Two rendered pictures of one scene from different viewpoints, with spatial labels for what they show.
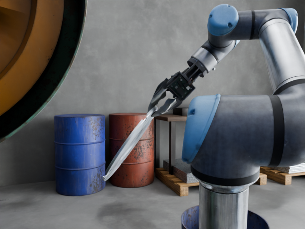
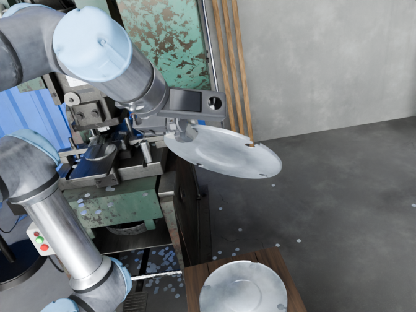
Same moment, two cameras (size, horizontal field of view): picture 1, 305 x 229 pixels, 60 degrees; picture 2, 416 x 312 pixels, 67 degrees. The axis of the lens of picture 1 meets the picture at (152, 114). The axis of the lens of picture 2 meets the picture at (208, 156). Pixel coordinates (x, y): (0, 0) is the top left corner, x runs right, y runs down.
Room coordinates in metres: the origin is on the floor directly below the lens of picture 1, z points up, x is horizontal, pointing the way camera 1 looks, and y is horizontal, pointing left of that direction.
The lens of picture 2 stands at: (1.09, -0.55, 1.32)
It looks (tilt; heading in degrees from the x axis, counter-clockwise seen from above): 30 degrees down; 114
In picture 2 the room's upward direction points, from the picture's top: 11 degrees counter-clockwise
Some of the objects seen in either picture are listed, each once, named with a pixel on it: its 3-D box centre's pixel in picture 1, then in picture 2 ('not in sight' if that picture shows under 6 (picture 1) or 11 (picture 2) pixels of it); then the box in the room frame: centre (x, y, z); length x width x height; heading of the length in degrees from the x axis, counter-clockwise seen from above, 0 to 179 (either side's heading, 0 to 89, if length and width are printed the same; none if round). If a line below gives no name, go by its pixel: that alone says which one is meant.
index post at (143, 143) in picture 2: not in sight; (146, 150); (0.43, 0.38, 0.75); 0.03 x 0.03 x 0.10; 20
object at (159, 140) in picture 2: not in sight; (148, 135); (0.38, 0.49, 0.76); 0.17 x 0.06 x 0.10; 20
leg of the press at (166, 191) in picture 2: not in sight; (186, 173); (0.42, 0.66, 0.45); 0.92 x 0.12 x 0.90; 110
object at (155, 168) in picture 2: not in sight; (116, 158); (0.22, 0.44, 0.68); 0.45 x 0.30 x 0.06; 20
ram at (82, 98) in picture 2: not in sight; (83, 82); (0.23, 0.40, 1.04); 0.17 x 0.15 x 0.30; 110
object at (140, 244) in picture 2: not in sight; (138, 218); (0.21, 0.45, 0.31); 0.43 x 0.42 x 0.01; 20
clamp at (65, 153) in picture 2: not in sight; (72, 148); (0.06, 0.38, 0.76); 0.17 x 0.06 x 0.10; 20
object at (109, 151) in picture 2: not in sight; (103, 171); (0.28, 0.27, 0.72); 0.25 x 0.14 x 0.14; 110
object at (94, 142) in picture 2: not in sight; (109, 142); (0.22, 0.43, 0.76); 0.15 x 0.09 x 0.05; 20
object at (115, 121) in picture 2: not in sight; (102, 119); (0.22, 0.44, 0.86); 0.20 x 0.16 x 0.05; 20
